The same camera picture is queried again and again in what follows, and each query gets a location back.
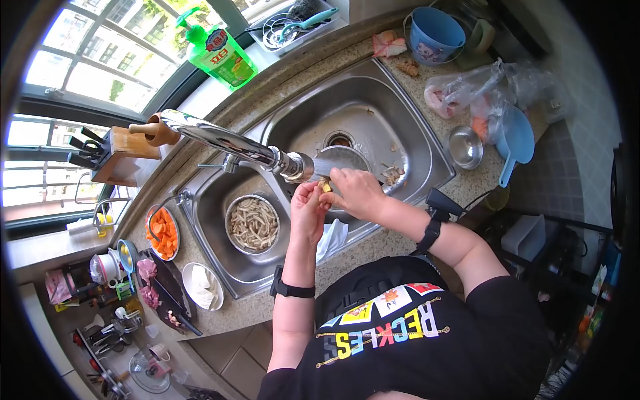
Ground person's left hand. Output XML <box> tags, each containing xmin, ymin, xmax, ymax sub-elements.
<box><xmin>290</xmin><ymin>181</ymin><xmax>334</xmax><ymax>247</ymax></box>

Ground empty steel bowl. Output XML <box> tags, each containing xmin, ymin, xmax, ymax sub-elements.
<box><xmin>312</xmin><ymin>145</ymin><xmax>374</xmax><ymax>213</ymax></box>

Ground blue plastic scoop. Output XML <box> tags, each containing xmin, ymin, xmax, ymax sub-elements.
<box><xmin>494</xmin><ymin>104</ymin><xmax>536</xmax><ymax>189</ymax></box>

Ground plate of carrot chunks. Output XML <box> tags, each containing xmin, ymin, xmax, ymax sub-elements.
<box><xmin>144</xmin><ymin>204</ymin><xmax>181</xmax><ymax>262</ymax></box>

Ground blue strainer with handle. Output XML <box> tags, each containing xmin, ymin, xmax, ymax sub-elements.
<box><xmin>116</xmin><ymin>238</ymin><xmax>139</xmax><ymax>292</ymax></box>

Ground wooden knife block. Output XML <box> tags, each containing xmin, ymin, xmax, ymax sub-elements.
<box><xmin>67</xmin><ymin>125</ymin><xmax>162</xmax><ymax>188</ymax></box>

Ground grey tray of utensils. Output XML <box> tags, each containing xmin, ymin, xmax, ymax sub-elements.
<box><xmin>247</xmin><ymin>0</ymin><xmax>342</xmax><ymax>56</ymax></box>

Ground wire rack with yellow bottle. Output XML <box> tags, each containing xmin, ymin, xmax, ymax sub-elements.
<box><xmin>92</xmin><ymin>197</ymin><xmax>132</xmax><ymax>239</ymax></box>

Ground dark cutting board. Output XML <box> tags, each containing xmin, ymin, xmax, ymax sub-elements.
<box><xmin>135</xmin><ymin>249</ymin><xmax>204</xmax><ymax>337</ymax></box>

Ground chrome kitchen faucet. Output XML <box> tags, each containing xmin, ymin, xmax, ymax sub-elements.
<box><xmin>159</xmin><ymin>109</ymin><xmax>316</xmax><ymax>184</ymax></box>

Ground white pot with lid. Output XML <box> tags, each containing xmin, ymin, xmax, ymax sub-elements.
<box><xmin>89</xmin><ymin>251</ymin><xmax>124</xmax><ymax>287</ymax></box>

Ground clear plastic bags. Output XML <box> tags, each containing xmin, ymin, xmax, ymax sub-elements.
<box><xmin>423</xmin><ymin>57</ymin><xmax>563</xmax><ymax>146</ymax></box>

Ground vegetable peelings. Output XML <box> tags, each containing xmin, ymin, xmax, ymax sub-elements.
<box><xmin>379</xmin><ymin>164</ymin><xmax>407</xmax><ymax>188</ymax></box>

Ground steel bowl of mushroom strips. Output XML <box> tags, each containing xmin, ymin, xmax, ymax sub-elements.
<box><xmin>224</xmin><ymin>194</ymin><xmax>281</xmax><ymax>256</ymax></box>

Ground person's right hand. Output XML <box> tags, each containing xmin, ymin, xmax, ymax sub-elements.
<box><xmin>319</xmin><ymin>167</ymin><xmax>390</xmax><ymax>224</ymax></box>

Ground barred window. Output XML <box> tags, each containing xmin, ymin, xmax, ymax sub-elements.
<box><xmin>0</xmin><ymin>0</ymin><xmax>301</xmax><ymax>233</ymax></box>

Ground pink bag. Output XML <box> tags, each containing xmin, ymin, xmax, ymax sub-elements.
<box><xmin>44</xmin><ymin>269</ymin><xmax>77</xmax><ymax>306</ymax></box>

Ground blue plastic bucket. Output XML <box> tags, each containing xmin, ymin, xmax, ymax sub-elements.
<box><xmin>402</xmin><ymin>6</ymin><xmax>467</xmax><ymax>67</ymax></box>

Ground small steel bowl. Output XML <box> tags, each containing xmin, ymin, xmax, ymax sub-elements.
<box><xmin>446</xmin><ymin>125</ymin><xmax>485</xmax><ymax>171</ymax></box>

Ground person's left fingers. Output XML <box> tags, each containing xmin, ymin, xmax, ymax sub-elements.
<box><xmin>295</xmin><ymin>181</ymin><xmax>326</xmax><ymax>202</ymax></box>

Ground raw meat piece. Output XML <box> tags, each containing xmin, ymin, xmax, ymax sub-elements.
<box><xmin>139</xmin><ymin>285</ymin><xmax>162</xmax><ymax>310</ymax></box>
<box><xmin>137</xmin><ymin>257</ymin><xmax>158</xmax><ymax>282</ymax></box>

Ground rack of kitchen utensils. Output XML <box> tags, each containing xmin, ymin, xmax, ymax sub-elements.
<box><xmin>71</xmin><ymin>306</ymin><xmax>147</xmax><ymax>400</ymax></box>

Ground black shelf rack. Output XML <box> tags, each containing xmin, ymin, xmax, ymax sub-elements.
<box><xmin>492</xmin><ymin>207</ymin><xmax>623</xmax><ymax>361</ymax></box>

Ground wooden mortar with pestle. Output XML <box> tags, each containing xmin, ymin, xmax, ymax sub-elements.
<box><xmin>128</xmin><ymin>112</ymin><xmax>181</xmax><ymax>148</ymax></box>

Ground person's body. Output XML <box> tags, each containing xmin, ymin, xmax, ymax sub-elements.
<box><xmin>257</xmin><ymin>255</ymin><xmax>552</xmax><ymax>400</ymax></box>

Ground stainless steel double sink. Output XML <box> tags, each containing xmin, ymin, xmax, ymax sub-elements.
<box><xmin>177</xmin><ymin>57</ymin><xmax>457</xmax><ymax>300</ymax></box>

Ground white cloth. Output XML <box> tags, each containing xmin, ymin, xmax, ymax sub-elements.
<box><xmin>315</xmin><ymin>218</ymin><xmax>350</xmax><ymax>264</ymax></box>

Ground green dish soap bottle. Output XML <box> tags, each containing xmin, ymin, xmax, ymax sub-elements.
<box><xmin>174</xmin><ymin>6</ymin><xmax>259</xmax><ymax>92</ymax></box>

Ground green cup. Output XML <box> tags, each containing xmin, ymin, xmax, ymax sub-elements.
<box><xmin>466</xmin><ymin>18</ymin><xmax>497</xmax><ymax>56</ymax></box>

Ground black wrist band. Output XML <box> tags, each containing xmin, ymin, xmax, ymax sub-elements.
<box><xmin>416</xmin><ymin>188</ymin><xmax>464</xmax><ymax>254</ymax></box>
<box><xmin>269</xmin><ymin>265</ymin><xmax>317</xmax><ymax>300</ymax></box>

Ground black kitchen knife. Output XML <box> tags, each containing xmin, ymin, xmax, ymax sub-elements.
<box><xmin>151</xmin><ymin>277</ymin><xmax>204</xmax><ymax>337</ymax></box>

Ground glass pot lid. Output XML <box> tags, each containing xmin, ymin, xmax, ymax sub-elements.
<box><xmin>128</xmin><ymin>345</ymin><xmax>172</xmax><ymax>395</ymax></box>

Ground plate of white tofu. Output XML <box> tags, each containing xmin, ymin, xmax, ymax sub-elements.
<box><xmin>181</xmin><ymin>262</ymin><xmax>225</xmax><ymax>312</ymax></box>

